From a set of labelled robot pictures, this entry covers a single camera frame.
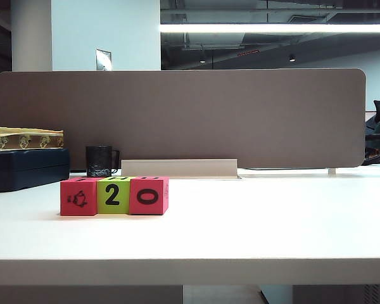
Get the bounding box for pink foam block with 0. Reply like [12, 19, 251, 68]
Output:
[128, 176, 170, 217]

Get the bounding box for green foam block with 2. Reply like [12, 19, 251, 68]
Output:
[96, 176, 132, 216]

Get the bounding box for pink foam block with Y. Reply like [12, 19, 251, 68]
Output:
[60, 177, 99, 217]

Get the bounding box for brown desk divider panel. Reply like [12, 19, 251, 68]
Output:
[0, 68, 367, 170]

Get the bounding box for black mug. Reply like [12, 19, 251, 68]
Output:
[85, 145, 120, 179]

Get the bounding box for white ceiling light strip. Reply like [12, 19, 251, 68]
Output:
[159, 23, 380, 34]

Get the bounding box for dark blue case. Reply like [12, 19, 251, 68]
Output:
[0, 148, 71, 193]

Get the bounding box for yellow patterned box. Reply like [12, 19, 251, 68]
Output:
[0, 126, 65, 151]

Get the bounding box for black headphones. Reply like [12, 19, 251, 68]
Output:
[362, 148, 380, 167]

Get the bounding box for dark perforated cabinet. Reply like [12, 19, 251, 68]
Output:
[293, 284, 380, 304]

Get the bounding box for grey wall plate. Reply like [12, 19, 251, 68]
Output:
[95, 48, 112, 71]

